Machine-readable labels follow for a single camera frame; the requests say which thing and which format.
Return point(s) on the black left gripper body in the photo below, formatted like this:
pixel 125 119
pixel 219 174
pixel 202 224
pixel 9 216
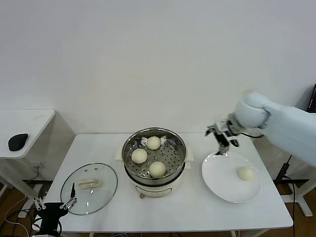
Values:
pixel 50 213

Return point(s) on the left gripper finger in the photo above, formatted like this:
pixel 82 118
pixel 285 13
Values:
pixel 39 203
pixel 73 192

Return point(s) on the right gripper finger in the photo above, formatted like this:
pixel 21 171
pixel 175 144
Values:
pixel 223 142
pixel 212 129

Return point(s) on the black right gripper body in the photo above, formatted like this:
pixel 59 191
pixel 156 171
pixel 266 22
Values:
pixel 226 128

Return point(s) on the white steamed baozi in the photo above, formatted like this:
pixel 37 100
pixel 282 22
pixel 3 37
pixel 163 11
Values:
pixel 139 156
pixel 245 173
pixel 157 169
pixel 153 143

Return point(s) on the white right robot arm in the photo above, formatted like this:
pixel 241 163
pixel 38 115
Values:
pixel 284 123

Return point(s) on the stainless steel steamer basket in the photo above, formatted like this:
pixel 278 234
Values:
pixel 172 164

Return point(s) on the white power strip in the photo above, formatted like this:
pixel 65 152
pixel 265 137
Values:
pixel 22 214

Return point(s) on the white round plate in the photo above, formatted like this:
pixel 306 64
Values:
pixel 214 177

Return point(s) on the black computer mouse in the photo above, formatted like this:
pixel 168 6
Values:
pixel 17 142

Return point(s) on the cream electric cooker pot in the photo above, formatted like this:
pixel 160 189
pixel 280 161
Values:
pixel 153 191

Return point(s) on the white side table with mouse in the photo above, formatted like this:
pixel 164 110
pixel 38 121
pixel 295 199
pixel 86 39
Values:
pixel 24 123

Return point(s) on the black laptop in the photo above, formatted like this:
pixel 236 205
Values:
pixel 313 98

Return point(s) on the white side table with laptop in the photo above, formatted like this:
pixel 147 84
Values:
pixel 304 205

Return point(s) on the white wall socket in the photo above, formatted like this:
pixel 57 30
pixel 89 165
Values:
pixel 37 166

